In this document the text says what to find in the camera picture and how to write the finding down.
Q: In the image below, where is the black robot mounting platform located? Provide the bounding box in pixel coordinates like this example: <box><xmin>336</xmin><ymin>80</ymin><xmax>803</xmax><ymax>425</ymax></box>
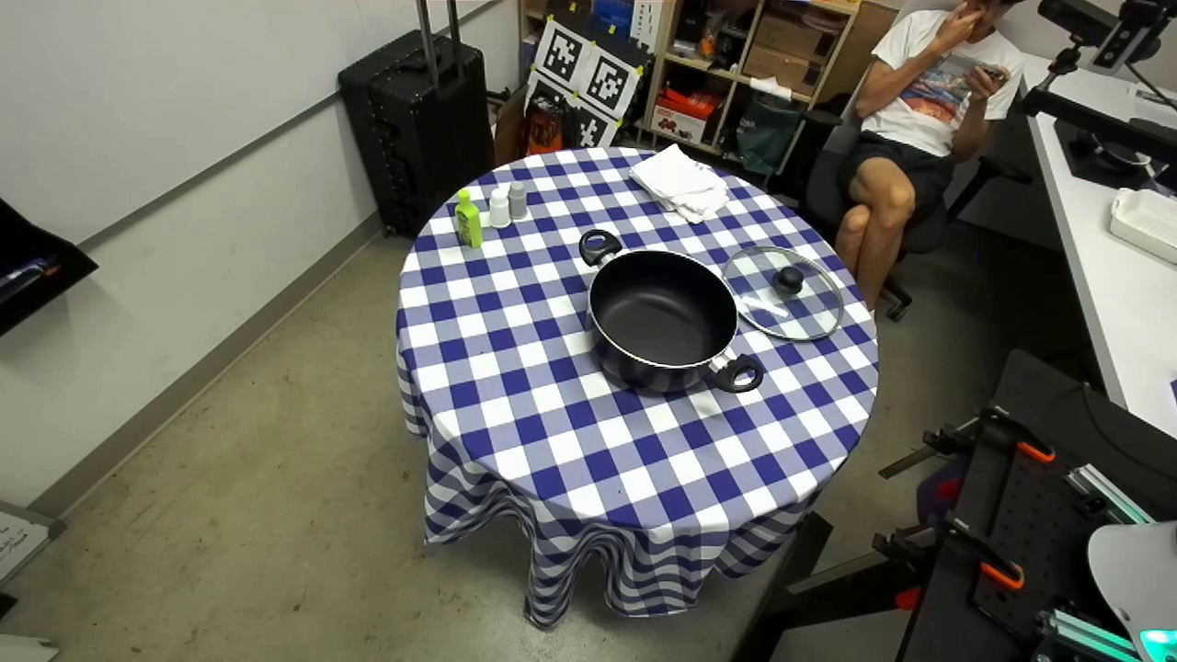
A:
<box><xmin>896</xmin><ymin>345</ymin><xmax>1177</xmax><ymax>662</ymax></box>

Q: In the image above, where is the black office chair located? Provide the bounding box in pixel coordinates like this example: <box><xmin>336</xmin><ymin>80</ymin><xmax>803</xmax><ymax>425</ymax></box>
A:
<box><xmin>783</xmin><ymin>58</ymin><xmax>985</xmax><ymax>324</ymax></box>

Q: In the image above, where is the black white fiducial tag board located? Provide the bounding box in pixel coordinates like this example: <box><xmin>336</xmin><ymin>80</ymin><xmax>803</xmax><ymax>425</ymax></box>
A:
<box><xmin>532</xmin><ymin>14</ymin><xmax>597</xmax><ymax>89</ymax></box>
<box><xmin>521</xmin><ymin>73</ymin><xmax>625</xmax><ymax>155</ymax></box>
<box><xmin>576</xmin><ymin>48</ymin><xmax>648</xmax><ymax>122</ymax></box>

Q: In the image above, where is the white folded cloth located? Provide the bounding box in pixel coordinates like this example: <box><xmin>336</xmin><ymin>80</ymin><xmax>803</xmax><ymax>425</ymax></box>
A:
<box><xmin>629</xmin><ymin>140</ymin><xmax>734</xmax><ymax>223</ymax></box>

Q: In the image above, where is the white desk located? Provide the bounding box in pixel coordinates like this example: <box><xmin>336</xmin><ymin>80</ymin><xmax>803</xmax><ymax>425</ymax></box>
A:
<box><xmin>1025</xmin><ymin>67</ymin><xmax>1177</xmax><ymax>437</ymax></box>

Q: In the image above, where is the black camera on stand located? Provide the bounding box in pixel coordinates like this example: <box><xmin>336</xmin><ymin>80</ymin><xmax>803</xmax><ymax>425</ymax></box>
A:
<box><xmin>1033</xmin><ymin>0</ymin><xmax>1177</xmax><ymax>73</ymax></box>

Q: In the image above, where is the green plastic bottle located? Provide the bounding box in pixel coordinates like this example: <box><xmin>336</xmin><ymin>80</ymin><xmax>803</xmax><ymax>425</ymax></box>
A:
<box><xmin>452</xmin><ymin>183</ymin><xmax>490</xmax><ymax>251</ymax></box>

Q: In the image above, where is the black suitcase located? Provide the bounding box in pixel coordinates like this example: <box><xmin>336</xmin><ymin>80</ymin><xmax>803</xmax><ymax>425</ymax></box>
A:
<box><xmin>336</xmin><ymin>0</ymin><xmax>497</xmax><ymax>237</ymax></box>

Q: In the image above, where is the orange handled black clamp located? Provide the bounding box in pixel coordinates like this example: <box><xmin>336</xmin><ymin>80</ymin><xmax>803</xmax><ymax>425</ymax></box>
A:
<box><xmin>874</xmin><ymin>509</ymin><xmax>1028</xmax><ymax>599</ymax></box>
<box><xmin>924</xmin><ymin>402</ymin><xmax>1058</xmax><ymax>469</ymax></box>

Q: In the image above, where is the seated person in white shirt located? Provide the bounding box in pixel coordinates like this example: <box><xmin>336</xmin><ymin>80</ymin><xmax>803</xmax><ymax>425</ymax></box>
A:
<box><xmin>833</xmin><ymin>0</ymin><xmax>1025</xmax><ymax>310</ymax></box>

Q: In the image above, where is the wooden storage shelf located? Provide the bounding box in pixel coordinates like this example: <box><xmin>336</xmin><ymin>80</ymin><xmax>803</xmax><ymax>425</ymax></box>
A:
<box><xmin>511</xmin><ymin>0</ymin><xmax>902</xmax><ymax>175</ymax></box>

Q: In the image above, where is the green bag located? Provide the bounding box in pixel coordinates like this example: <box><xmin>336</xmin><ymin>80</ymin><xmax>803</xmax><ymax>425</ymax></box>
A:
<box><xmin>730</xmin><ymin>95</ymin><xmax>808</xmax><ymax>175</ymax></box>

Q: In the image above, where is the black cooking pot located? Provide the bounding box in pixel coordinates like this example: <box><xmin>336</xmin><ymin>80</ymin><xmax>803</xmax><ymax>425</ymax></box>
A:
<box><xmin>572</xmin><ymin>223</ymin><xmax>767</xmax><ymax>395</ymax></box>

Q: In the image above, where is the blue white checkered tablecloth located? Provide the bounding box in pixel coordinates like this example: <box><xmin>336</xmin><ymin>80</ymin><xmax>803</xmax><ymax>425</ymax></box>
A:
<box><xmin>394</xmin><ymin>143</ymin><xmax>881</xmax><ymax>631</ymax></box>

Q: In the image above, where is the black flat panel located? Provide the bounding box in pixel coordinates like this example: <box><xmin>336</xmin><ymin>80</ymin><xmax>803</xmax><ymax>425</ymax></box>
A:
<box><xmin>0</xmin><ymin>197</ymin><xmax>101</xmax><ymax>338</ymax></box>

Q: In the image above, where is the red box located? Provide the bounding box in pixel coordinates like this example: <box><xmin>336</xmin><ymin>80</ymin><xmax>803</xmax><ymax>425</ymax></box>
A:
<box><xmin>651</xmin><ymin>84</ymin><xmax>722</xmax><ymax>143</ymax></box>

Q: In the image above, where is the white box on desk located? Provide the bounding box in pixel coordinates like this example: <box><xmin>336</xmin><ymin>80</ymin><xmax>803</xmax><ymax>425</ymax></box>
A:
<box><xmin>1103</xmin><ymin>183</ymin><xmax>1177</xmax><ymax>267</ymax></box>

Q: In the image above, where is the glass lid with black knob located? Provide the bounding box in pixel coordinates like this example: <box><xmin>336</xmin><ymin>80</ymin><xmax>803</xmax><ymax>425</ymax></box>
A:
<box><xmin>716</xmin><ymin>242</ymin><xmax>852</xmax><ymax>345</ymax></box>

